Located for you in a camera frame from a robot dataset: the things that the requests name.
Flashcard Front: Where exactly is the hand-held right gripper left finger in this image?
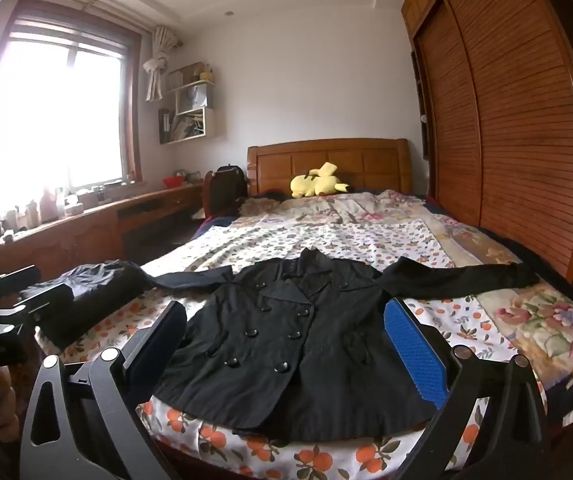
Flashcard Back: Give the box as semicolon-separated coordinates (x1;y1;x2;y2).
19;300;187;480

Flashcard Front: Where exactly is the orange print bed sheet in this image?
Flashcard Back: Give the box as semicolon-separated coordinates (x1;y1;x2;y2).
36;220;552;480

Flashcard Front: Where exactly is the black double-breasted coat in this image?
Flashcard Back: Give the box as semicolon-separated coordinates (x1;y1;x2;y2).
141;247;542;448

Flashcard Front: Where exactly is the yellow plush toy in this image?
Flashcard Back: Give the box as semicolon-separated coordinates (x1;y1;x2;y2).
290;162;350;199

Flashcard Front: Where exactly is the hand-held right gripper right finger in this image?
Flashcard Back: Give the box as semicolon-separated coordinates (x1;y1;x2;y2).
383;297;552;480

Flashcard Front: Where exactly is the folded dark garment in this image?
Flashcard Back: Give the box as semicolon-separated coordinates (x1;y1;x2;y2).
19;260;152;351

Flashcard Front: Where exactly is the wooden slatted wardrobe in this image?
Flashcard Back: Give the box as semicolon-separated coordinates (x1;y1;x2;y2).
401;0;573;288

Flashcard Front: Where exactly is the white wall shelf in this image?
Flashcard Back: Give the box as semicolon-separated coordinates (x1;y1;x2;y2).
158;62;227;146

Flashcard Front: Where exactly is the floral quilt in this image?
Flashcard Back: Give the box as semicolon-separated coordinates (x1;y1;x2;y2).
236;189;573;401

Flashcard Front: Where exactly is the dark chair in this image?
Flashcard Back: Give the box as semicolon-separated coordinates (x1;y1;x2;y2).
203;164;248;222

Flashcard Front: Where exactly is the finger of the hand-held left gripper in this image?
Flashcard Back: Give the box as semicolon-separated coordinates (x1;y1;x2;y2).
16;283;74;322
0;265;42;312

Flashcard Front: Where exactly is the long wooden desk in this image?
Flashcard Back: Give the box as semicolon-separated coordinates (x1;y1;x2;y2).
0;180;205;286

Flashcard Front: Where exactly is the tied white curtain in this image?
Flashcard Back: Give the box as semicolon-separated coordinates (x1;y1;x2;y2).
143;25;183;104

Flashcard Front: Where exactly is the window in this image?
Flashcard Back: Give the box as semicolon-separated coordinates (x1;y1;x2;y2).
0;0;143;192

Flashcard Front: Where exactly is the wooden bed headboard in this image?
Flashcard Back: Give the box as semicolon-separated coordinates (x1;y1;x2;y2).
246;138;412;197

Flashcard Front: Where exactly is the pink bottle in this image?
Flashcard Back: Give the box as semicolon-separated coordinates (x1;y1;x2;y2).
40;187;60;224

